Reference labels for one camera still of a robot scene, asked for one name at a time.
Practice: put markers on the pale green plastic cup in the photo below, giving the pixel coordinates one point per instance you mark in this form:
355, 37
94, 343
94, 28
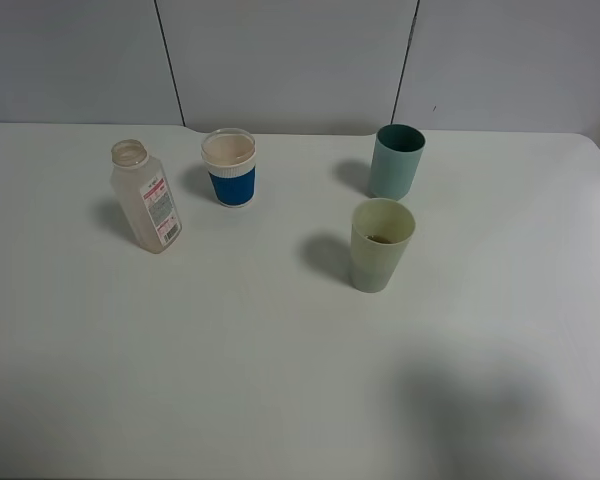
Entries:
380, 231

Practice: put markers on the clear plastic drink bottle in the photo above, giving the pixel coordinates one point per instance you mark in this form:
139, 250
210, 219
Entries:
143, 191

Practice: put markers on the blue sleeved paper cup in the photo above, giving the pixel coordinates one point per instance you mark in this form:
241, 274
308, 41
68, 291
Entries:
230, 158

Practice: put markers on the teal plastic cup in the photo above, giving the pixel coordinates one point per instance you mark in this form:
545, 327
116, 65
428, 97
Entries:
396, 156

